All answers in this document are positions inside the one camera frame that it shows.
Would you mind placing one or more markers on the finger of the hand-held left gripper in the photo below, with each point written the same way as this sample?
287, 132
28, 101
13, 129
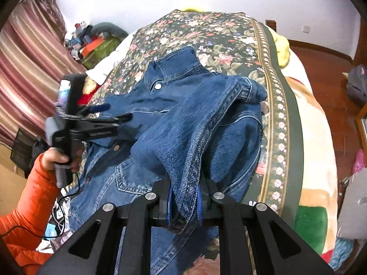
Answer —
99, 108
103, 130

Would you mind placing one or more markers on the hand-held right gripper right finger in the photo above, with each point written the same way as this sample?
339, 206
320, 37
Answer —
200, 203

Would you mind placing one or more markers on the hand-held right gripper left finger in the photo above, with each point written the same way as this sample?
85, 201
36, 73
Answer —
163, 200

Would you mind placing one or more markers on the blue denim jacket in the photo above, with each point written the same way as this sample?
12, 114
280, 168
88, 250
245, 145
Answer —
177, 126

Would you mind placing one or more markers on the person's left forearm orange sleeve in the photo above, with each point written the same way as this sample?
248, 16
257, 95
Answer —
25, 206

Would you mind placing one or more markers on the person's left hand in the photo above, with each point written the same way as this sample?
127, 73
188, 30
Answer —
56, 156

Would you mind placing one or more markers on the red plush cloth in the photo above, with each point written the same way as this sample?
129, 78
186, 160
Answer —
86, 98

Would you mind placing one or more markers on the white cloth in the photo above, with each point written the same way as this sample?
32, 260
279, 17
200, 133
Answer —
106, 63

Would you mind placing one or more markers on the green bag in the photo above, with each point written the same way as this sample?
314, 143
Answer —
100, 54

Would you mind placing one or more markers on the orange packet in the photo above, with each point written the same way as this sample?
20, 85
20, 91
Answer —
91, 48

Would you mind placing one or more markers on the striped maroon curtain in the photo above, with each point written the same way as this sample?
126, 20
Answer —
25, 63

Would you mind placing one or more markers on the black mesh crate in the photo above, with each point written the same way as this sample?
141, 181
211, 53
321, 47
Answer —
23, 149

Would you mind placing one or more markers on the pile of small clutter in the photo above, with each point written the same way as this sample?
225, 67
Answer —
76, 38

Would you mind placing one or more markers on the grey cushion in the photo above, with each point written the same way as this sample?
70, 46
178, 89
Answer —
111, 28

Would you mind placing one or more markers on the yellow cloth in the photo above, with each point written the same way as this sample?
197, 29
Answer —
281, 48
192, 9

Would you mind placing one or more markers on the dark floral bedspread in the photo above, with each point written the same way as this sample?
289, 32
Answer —
229, 43

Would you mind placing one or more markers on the teal cloth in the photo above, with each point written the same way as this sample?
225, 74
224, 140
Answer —
342, 253

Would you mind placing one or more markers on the light grey cloth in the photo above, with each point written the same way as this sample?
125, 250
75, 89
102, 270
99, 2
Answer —
354, 206

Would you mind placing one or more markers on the pink plastic item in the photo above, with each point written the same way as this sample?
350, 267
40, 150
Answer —
359, 161

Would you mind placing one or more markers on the grey backpack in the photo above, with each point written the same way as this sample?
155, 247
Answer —
357, 86

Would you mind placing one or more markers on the wooden furniture frame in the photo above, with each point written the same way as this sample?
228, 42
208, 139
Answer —
362, 129

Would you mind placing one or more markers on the wooden bed post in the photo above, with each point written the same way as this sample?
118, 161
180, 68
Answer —
271, 25

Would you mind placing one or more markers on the white wall socket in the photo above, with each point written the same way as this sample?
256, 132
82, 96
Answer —
306, 29

